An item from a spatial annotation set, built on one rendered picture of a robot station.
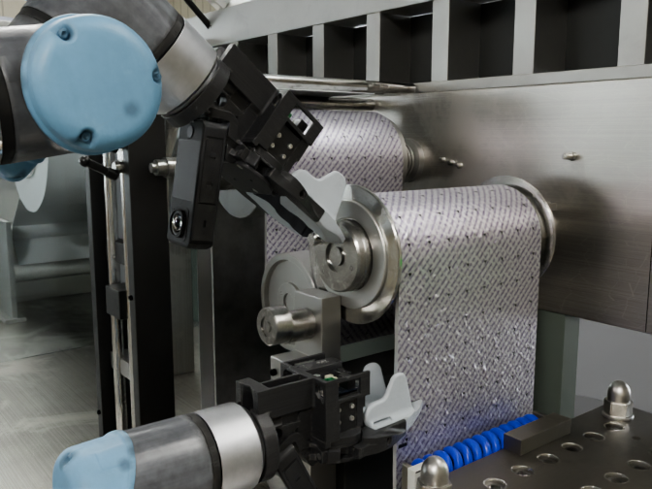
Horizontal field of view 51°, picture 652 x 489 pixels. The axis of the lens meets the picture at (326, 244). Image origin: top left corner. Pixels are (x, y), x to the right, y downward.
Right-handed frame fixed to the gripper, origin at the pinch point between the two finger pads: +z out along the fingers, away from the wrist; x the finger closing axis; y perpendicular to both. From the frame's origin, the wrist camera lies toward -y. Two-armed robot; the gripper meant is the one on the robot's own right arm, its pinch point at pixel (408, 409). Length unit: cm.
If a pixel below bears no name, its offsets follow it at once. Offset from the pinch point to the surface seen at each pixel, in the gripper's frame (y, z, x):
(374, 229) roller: 19.2, -3.4, 1.8
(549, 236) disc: 16.5, 22.5, -0.8
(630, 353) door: -62, 223, 92
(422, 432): -2.9, 1.9, -0.3
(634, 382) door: -74, 223, 89
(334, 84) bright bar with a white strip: 35.7, 13.8, 29.8
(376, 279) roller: 14.2, -3.4, 1.4
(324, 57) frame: 43, 31, 54
